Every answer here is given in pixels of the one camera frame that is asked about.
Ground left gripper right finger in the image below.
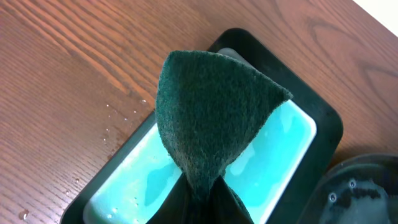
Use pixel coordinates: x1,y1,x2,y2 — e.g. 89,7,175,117
208,176,253,224

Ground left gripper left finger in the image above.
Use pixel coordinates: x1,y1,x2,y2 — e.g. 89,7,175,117
147,174,198,224

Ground green yellow sponge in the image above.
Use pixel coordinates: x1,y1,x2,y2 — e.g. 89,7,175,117
155,50,292,200

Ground black rectangular water tray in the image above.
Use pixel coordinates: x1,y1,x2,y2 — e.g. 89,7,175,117
61,28,343,223

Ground black round tray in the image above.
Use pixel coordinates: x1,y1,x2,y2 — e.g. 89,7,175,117
298,154,397,224

